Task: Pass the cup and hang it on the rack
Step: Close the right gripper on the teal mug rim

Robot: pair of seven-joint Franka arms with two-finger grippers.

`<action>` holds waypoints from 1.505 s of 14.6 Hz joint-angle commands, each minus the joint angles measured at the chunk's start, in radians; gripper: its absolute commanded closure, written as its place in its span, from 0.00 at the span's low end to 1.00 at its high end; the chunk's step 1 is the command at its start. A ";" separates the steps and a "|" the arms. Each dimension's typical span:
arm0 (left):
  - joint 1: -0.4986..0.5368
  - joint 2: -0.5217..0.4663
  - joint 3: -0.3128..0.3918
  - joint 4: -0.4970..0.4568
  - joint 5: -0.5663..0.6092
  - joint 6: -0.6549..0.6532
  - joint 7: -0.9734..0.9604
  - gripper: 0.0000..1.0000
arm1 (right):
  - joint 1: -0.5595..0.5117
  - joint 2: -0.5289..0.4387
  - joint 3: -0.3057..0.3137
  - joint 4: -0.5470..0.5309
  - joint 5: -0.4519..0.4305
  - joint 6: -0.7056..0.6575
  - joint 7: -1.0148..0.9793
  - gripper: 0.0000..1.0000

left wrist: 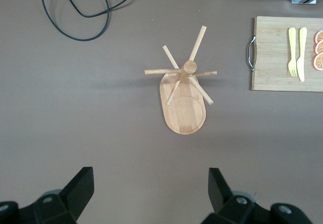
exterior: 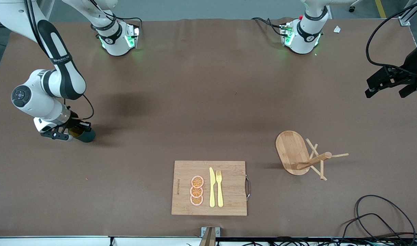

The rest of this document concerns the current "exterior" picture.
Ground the dark green cup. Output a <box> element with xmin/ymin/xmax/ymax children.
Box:
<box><xmin>69</xmin><ymin>126</ymin><xmax>96</xmax><ymax>143</ymax></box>

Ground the wooden cup rack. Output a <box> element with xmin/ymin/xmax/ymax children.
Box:
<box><xmin>275</xmin><ymin>130</ymin><xmax>349</xmax><ymax>181</ymax></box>

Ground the brown table cover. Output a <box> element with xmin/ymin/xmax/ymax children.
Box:
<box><xmin>0</xmin><ymin>17</ymin><xmax>417</xmax><ymax>238</ymax></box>

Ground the yellow plastic knife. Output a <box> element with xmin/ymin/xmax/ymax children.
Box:
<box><xmin>209</xmin><ymin>167</ymin><xmax>216</xmax><ymax>208</ymax></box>

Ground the yellow plastic fork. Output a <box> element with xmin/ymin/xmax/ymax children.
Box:
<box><xmin>216</xmin><ymin>170</ymin><xmax>224</xmax><ymax>208</ymax></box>

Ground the bamboo cutting board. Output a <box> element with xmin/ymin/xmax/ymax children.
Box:
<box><xmin>171</xmin><ymin>160</ymin><xmax>251</xmax><ymax>216</ymax></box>

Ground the aluminium frame profile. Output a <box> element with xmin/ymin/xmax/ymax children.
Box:
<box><xmin>398</xmin><ymin>0</ymin><xmax>417</xmax><ymax>27</ymax></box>

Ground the black right arm base cable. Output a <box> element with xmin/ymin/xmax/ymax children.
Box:
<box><xmin>89</xmin><ymin>0</ymin><xmax>143</xmax><ymax>35</ymax></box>

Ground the black arm base cable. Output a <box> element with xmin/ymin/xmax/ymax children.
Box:
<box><xmin>89</xmin><ymin>0</ymin><xmax>143</xmax><ymax>35</ymax></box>
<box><xmin>251</xmin><ymin>17</ymin><xmax>284</xmax><ymax>36</ymax></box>

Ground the black left arm base cable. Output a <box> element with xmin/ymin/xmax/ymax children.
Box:
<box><xmin>251</xmin><ymin>17</ymin><xmax>284</xmax><ymax>36</ymax></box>

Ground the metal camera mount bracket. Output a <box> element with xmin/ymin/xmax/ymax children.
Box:
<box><xmin>199</xmin><ymin>227</ymin><xmax>221</xmax><ymax>246</ymax></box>

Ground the tangled black cable bundle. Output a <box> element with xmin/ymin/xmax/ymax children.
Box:
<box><xmin>215</xmin><ymin>236</ymin><xmax>417</xmax><ymax>246</ymax></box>

